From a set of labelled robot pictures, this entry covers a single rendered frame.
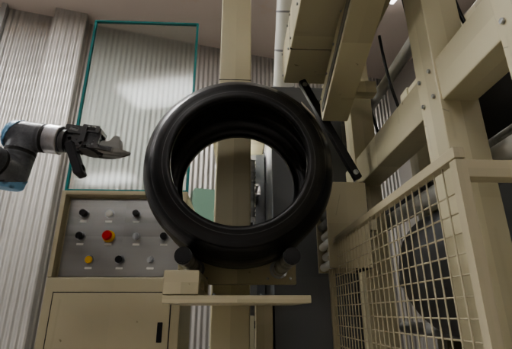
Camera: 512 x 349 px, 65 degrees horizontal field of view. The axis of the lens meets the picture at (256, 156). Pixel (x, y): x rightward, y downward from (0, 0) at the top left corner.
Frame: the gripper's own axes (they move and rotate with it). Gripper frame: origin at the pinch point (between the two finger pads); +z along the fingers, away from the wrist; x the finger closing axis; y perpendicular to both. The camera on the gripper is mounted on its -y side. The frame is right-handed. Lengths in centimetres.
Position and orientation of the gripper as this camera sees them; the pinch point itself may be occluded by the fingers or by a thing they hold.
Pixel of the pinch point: (125, 155)
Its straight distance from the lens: 129.1
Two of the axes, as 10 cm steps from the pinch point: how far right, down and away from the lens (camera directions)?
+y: 1.2, -9.2, 3.7
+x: -0.5, 3.6, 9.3
